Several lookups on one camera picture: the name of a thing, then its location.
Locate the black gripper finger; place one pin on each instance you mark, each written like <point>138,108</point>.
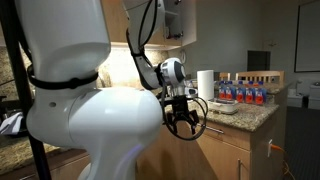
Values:
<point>170,121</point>
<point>195,121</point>

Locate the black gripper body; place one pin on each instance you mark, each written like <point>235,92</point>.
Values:
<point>180,106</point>

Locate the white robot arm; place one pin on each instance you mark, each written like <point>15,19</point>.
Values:
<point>100,126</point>

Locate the white rectangular container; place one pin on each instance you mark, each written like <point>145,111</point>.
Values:
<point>222,107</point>

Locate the white paper towel roll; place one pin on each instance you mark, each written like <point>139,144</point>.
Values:
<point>205,85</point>

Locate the wooden base cabinet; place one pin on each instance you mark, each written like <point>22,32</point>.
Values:
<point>260,156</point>

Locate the white cabinet side outlet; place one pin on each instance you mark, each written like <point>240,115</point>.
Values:
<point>269,149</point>

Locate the wide wooden chair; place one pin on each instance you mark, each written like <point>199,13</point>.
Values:
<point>260,74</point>

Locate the wooden upper cabinet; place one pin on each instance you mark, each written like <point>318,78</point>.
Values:
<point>115,23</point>

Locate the white low furniture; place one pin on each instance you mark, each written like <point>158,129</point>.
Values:
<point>313,98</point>

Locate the white cloth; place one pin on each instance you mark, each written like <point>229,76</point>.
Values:
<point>11,125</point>

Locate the black tripod pole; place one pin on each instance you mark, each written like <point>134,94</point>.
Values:
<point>13,50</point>

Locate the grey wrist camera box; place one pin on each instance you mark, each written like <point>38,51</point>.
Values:
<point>191,93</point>

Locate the white board with dark frame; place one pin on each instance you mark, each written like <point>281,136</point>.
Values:
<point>308,36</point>

